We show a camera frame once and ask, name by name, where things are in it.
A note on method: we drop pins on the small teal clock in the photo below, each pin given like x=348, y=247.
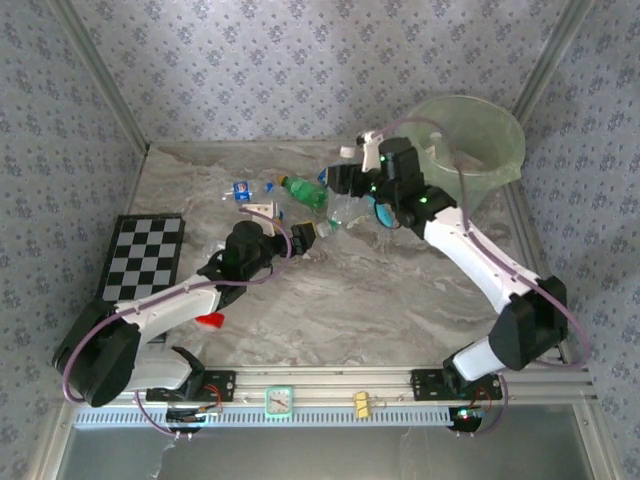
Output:
x=278, y=401

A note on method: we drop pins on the small red block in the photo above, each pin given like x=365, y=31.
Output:
x=210, y=321

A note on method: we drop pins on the yellow binder clip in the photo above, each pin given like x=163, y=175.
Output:
x=362, y=404

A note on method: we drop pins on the green bottle yellow cap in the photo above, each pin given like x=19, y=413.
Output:
x=307, y=192

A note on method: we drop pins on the aluminium frame post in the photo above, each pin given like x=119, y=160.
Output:
x=555, y=55
x=100, y=75

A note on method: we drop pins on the clear square white-label bottle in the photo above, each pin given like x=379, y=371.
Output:
x=435, y=147

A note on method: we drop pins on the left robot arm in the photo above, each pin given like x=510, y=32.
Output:
x=170, y=305

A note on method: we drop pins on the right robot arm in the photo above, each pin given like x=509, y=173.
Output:
x=475, y=255

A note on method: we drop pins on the small circuit board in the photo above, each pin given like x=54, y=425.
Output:
x=467, y=415
x=187, y=415

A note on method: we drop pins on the clear bottle green cap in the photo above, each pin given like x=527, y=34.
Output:
x=325, y=228

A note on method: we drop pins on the green translucent bin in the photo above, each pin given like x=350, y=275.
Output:
x=495, y=130

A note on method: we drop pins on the turquoise marker pen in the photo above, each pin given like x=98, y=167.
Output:
x=384, y=216

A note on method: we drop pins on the aluminium frame rail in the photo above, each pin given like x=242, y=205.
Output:
x=325, y=382

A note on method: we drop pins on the black grey chessboard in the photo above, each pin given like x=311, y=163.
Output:
x=145, y=245

